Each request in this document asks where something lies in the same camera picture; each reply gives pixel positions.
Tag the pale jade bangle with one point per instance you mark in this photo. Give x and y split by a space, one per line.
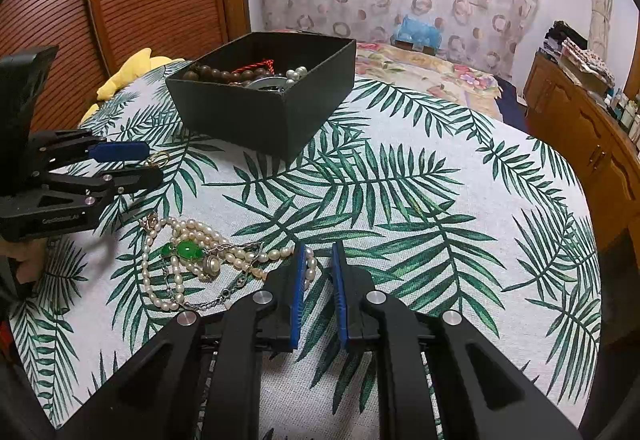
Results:
270 80

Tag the brown cardboard box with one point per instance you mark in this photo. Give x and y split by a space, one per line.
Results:
412 48

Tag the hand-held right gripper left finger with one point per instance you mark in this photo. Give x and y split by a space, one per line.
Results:
300 290

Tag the navy bed sheet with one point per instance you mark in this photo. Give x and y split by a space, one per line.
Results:
510 105

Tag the stack of dark clothes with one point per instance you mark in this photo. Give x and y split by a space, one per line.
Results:
565 33

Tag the row of cosmetic bottles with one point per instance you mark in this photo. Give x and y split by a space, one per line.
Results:
627 115

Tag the wooden cabinet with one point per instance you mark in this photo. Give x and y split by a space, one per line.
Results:
565 110

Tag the folded patterned cloth stack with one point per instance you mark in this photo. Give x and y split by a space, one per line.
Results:
585 60

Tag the black box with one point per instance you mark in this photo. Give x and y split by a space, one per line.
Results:
260 120

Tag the blue plastic bag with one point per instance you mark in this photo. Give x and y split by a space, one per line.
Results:
420 28

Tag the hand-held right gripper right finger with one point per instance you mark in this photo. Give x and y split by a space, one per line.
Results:
340 290

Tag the person's left hand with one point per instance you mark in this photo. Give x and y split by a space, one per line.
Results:
27 265

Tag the yellow plush toy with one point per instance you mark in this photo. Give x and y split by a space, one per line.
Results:
125 75

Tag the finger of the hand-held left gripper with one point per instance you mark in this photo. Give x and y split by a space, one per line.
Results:
130 180
120 151

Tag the gold-rimmed pearl pendant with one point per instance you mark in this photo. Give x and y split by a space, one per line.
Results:
212 266

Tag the leaf-print tablecloth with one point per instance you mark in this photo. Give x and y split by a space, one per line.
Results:
400 180

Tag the floral blanket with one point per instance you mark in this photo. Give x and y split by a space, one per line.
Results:
415 70

